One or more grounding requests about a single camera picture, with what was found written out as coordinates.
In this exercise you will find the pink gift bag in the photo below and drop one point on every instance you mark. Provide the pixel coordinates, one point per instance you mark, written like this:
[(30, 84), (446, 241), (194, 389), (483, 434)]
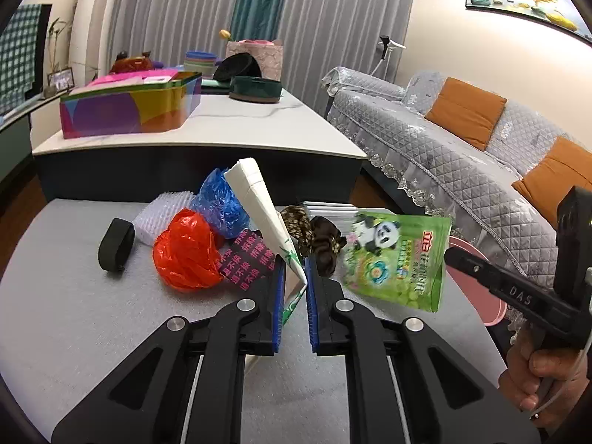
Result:
[(270, 58)]

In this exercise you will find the black television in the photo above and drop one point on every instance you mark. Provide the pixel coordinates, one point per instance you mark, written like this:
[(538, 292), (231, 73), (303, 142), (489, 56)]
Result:
[(45, 46)]

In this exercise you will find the white paper carton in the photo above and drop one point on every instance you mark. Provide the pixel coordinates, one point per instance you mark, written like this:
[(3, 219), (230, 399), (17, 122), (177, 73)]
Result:
[(259, 199)]

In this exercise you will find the black band roll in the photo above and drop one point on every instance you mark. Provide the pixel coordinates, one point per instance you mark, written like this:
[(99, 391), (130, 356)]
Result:
[(115, 245)]

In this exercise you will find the stack of coloured bowls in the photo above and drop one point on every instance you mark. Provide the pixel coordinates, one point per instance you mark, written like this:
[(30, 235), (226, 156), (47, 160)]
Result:
[(200, 61)]

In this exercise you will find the teal curtain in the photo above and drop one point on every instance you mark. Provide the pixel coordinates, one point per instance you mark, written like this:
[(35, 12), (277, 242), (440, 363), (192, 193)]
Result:
[(256, 0)]

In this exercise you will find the white card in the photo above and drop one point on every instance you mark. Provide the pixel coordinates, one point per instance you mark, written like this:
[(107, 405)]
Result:
[(156, 79)]

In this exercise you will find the dark television cabinet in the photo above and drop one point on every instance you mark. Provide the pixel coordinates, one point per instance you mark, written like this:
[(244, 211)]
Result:
[(14, 148)]

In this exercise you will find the grey curtain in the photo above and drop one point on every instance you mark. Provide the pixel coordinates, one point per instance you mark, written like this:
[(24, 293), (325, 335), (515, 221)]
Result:
[(333, 14)]

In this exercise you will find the green checked cloth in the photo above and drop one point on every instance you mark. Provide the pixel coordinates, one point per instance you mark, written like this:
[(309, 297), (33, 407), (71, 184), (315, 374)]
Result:
[(18, 55)]

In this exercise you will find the pink paper envelope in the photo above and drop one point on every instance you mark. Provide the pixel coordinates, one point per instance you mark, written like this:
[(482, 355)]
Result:
[(125, 77)]

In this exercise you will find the pink bin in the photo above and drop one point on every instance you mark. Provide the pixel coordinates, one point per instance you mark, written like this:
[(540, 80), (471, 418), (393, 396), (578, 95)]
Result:
[(471, 296)]

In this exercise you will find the dark brown scrunchie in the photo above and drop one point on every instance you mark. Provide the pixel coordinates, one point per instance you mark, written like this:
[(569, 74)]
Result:
[(326, 245)]

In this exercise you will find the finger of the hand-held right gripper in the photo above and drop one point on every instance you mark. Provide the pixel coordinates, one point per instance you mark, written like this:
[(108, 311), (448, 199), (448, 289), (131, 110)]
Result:
[(499, 284)]

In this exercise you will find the white top coffee table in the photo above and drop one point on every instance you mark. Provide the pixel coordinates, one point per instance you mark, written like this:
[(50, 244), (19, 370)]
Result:
[(259, 125)]

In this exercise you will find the green bamboo plant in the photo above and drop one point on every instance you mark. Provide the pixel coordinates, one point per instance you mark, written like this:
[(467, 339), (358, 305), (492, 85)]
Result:
[(55, 41)]

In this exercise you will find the leopard print scrunchie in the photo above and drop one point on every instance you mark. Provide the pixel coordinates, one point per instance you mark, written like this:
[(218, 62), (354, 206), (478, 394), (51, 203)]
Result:
[(296, 226)]

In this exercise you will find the yellow flower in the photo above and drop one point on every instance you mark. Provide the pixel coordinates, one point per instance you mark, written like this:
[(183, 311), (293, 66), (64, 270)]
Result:
[(224, 34)]

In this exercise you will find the brown teapot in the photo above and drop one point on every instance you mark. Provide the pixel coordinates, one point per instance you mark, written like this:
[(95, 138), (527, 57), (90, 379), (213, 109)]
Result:
[(132, 62)]

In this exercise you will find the white standing air conditioner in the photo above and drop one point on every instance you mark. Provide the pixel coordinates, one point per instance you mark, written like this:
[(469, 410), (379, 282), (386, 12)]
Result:
[(92, 18)]

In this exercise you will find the grey foam mat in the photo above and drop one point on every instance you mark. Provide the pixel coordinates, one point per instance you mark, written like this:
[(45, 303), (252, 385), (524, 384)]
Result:
[(69, 323)]

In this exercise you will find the green round tin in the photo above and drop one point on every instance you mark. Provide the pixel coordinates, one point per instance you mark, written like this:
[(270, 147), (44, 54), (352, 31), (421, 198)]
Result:
[(254, 89)]

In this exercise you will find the person's right hand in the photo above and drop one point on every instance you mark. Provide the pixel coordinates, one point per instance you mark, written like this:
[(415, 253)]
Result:
[(555, 367)]

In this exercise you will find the colourful tin box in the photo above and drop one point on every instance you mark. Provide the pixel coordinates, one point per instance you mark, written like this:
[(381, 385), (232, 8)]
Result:
[(120, 111)]

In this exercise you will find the white floor stand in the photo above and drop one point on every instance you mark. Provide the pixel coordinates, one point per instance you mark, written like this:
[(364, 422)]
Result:
[(386, 48)]

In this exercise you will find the green panda snack pouch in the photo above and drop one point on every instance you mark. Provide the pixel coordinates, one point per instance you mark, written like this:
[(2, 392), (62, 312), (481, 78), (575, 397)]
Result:
[(397, 263)]

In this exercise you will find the orange cushion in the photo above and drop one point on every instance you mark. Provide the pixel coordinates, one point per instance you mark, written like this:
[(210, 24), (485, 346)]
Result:
[(465, 113), (555, 175)]

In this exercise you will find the small photo frame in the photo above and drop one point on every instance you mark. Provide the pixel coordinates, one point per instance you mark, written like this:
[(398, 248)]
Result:
[(61, 80)]

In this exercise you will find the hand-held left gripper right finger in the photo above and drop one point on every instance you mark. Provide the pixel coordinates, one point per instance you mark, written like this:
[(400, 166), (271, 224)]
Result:
[(313, 305)]

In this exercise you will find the grey quilted sofa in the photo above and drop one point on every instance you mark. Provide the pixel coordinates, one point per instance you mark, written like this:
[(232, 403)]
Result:
[(416, 148)]

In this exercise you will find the blue plastic bag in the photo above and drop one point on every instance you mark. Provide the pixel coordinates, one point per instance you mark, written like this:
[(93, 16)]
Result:
[(217, 203)]

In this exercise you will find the clear bubble wrap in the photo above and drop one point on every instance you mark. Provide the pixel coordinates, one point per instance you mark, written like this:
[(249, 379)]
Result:
[(157, 215)]

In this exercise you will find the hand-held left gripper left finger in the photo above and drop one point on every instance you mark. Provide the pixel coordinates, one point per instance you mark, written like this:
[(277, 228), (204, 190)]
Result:
[(277, 305)]

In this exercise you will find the pink printed dark wrapper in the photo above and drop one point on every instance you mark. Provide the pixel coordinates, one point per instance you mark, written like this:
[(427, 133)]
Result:
[(245, 259)]

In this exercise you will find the orange plastic bag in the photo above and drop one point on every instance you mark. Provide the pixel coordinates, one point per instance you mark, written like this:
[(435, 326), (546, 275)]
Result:
[(185, 254)]

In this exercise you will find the black round lid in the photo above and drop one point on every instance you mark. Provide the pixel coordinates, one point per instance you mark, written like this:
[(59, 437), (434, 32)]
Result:
[(236, 67)]

